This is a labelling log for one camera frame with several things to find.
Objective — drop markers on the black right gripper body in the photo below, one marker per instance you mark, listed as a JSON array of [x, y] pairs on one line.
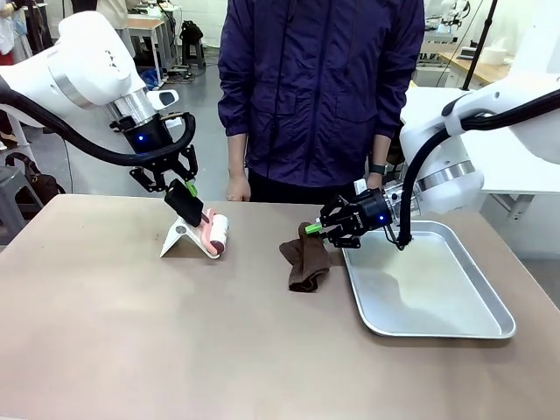
[[376, 214]]

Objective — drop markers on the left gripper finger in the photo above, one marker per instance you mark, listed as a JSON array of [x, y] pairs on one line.
[[187, 168], [153, 179]]

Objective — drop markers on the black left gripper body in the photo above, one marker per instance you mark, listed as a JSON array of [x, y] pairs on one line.
[[146, 140]]

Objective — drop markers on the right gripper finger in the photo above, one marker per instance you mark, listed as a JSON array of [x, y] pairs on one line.
[[338, 210], [345, 238]]

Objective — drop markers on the pink lint roller black grip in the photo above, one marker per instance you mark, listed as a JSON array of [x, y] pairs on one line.
[[186, 205]]

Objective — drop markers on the brown cloth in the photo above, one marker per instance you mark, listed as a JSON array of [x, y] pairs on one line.
[[306, 262]]

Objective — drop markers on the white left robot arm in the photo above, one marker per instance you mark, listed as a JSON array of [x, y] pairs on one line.
[[87, 57]]

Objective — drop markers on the person left forearm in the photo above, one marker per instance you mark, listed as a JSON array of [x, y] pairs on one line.
[[380, 149]]

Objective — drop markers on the person right forearm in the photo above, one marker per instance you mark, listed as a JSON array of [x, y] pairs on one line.
[[238, 153]]

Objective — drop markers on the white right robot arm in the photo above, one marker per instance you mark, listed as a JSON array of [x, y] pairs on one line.
[[455, 140]]

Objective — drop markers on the person left hand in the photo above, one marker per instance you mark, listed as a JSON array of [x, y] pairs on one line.
[[376, 181]]

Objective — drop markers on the person right hand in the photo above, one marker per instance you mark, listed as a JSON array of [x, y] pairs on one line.
[[238, 188]]

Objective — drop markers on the black wrist watch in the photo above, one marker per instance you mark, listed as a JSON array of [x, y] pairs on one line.
[[377, 169]]

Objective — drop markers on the black trousers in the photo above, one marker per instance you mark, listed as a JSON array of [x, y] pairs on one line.
[[297, 188]]

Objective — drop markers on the blue bag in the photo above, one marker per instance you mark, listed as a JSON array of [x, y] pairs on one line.
[[151, 79]]

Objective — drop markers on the white lint roller stand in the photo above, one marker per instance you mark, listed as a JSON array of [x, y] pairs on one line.
[[175, 238]]

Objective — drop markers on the silver metal tray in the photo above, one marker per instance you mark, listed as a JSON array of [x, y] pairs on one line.
[[420, 289]]

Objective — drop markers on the black stool with bag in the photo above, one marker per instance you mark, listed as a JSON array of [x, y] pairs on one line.
[[192, 39]]

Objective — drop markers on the brown leather bag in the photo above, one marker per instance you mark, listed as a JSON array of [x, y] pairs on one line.
[[41, 184]]

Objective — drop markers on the wooden background table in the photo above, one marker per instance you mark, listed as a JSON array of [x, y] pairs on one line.
[[151, 26]]

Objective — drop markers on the person in navy jacket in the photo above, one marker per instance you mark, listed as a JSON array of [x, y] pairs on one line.
[[315, 87]]

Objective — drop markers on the grey metal stool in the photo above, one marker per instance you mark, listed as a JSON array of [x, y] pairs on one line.
[[13, 192]]

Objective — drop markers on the wood top workbench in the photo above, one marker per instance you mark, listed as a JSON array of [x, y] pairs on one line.
[[481, 70]]

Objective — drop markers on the black tripod pole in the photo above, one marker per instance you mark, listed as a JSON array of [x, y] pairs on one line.
[[479, 44]]

